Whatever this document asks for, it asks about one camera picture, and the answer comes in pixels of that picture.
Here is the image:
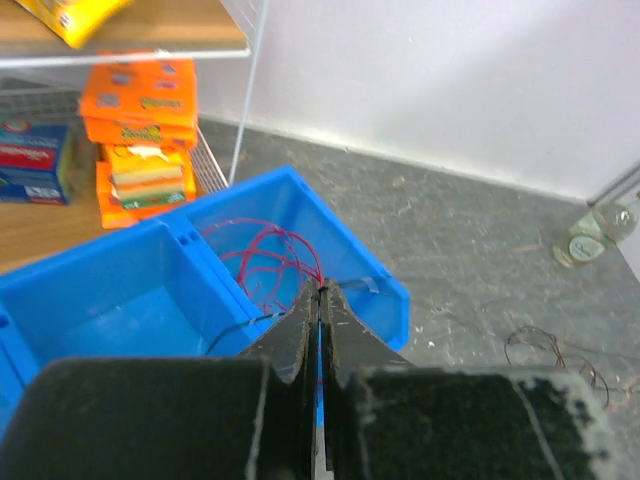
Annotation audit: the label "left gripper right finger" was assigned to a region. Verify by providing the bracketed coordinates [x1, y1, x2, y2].
[319, 284, 618, 479]

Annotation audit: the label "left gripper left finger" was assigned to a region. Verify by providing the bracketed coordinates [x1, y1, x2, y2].
[1, 282, 318, 479]

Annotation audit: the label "black cable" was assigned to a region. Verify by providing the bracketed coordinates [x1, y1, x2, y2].
[207, 277, 379, 354]

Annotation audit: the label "red cable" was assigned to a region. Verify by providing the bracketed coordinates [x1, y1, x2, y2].
[199, 217, 326, 396]

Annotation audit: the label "brown cable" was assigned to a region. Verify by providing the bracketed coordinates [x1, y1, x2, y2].
[502, 324, 640, 409]

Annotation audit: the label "blue three-compartment bin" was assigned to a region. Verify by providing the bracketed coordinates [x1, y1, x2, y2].
[1, 166, 410, 423]

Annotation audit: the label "clear glass bottle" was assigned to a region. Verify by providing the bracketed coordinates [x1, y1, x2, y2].
[552, 192, 639, 268]

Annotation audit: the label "orange snack packets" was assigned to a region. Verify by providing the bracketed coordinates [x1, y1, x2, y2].
[79, 51, 199, 229]

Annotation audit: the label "blue green box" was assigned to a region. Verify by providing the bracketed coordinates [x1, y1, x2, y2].
[1, 118, 77, 205]

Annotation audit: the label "yellow snack bag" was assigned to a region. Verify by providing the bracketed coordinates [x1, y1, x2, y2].
[16, 0, 132, 49]

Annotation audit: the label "white wire wooden shelf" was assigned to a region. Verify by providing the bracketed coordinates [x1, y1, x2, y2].
[1, 1, 269, 272]

